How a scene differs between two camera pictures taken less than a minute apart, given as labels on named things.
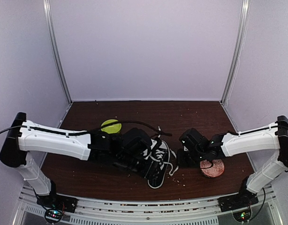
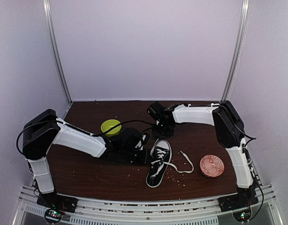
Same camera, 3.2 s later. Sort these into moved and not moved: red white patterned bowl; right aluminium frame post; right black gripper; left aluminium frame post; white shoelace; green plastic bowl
Moved: right black gripper; white shoelace
Not moved: red white patterned bowl; green plastic bowl; left aluminium frame post; right aluminium frame post
